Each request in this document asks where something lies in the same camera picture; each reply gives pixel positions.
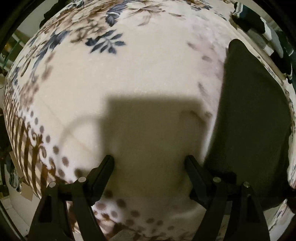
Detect black grey striped sweater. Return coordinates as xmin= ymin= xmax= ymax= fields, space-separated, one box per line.
xmin=204 ymin=39 xmax=292 ymax=210

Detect floral fleece bed blanket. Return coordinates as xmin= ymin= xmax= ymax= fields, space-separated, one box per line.
xmin=2 ymin=0 xmax=296 ymax=241

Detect folded black grey striped clothes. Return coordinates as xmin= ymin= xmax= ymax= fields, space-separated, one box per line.
xmin=231 ymin=2 xmax=293 ymax=84

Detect teal shelf rack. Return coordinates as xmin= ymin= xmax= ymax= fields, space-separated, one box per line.
xmin=1 ymin=30 xmax=28 ymax=76

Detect cardboard box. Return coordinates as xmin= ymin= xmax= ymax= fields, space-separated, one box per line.
xmin=9 ymin=151 xmax=34 ymax=201

